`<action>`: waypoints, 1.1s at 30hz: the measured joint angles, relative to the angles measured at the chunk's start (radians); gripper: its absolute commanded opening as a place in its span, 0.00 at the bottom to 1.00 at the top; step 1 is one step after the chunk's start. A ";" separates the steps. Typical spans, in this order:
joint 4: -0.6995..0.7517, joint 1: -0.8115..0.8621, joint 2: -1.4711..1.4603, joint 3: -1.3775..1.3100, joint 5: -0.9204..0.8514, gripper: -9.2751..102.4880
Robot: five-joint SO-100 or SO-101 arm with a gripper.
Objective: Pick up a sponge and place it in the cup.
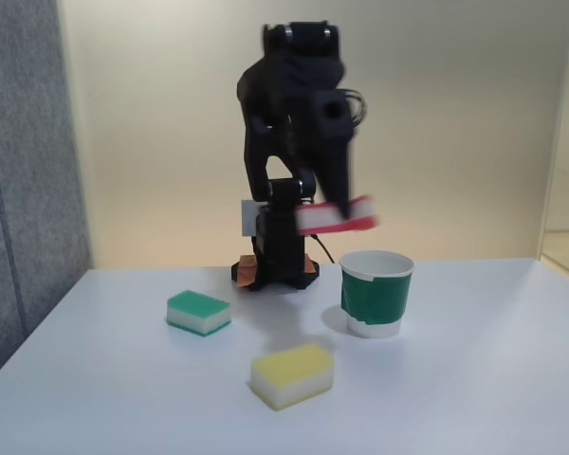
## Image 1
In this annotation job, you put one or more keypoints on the red and white sponge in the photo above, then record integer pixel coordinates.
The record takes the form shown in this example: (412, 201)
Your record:
(322, 219)

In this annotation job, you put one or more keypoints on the green and white sponge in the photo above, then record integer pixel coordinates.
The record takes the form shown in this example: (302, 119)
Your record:
(199, 313)

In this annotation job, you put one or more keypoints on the white cup with green tape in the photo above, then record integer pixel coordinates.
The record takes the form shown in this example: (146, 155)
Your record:
(377, 296)

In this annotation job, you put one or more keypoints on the grey felt partition panel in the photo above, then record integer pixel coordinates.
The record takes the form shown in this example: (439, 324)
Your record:
(28, 166)

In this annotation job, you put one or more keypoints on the yellow and white sponge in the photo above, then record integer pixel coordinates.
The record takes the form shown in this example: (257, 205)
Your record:
(291, 374)

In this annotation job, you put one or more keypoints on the white label plate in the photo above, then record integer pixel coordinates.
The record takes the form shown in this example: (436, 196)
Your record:
(251, 218)

